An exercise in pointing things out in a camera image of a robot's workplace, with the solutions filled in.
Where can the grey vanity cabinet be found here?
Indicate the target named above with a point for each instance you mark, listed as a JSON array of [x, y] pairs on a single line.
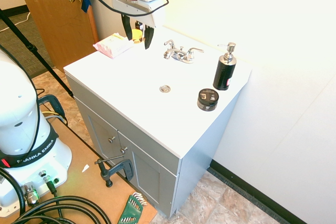
[[136, 150]]

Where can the wooden base board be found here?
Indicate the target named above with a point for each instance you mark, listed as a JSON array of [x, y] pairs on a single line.
[[92, 176]]

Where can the black camera tripod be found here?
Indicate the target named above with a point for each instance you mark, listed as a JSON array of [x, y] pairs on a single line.
[[34, 51]]

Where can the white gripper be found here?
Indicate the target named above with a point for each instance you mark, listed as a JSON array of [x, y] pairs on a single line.
[[136, 5]]

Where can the green hex key set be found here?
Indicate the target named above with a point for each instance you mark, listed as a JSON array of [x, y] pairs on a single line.
[[131, 208]]

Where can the yellow cap container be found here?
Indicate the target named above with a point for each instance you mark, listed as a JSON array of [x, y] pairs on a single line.
[[136, 36]]

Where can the brown wooden door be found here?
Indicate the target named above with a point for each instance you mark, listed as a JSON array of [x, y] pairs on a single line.
[[55, 16]]

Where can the black soap dispenser bottle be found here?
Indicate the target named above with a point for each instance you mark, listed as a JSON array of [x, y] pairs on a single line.
[[224, 70]]

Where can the black C-clamp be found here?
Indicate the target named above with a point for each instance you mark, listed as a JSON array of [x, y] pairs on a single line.
[[115, 169]]

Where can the pink wet wipes pack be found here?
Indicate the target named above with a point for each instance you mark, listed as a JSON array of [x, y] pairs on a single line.
[[114, 45]]

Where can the white sink countertop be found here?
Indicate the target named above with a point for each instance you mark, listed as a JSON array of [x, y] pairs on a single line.
[[157, 85]]

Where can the black round jar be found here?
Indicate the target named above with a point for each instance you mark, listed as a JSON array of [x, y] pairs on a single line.
[[208, 99]]

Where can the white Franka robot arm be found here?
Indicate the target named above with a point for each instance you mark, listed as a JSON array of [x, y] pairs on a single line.
[[18, 119]]

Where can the chrome sink drain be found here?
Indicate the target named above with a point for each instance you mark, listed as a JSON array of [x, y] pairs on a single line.
[[165, 88]]

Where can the silver cabinet knob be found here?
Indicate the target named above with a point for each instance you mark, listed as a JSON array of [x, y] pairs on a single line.
[[123, 150], [112, 139]]

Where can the dark brown glass bottle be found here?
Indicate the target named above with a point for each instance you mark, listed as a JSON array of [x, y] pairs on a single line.
[[139, 25]]

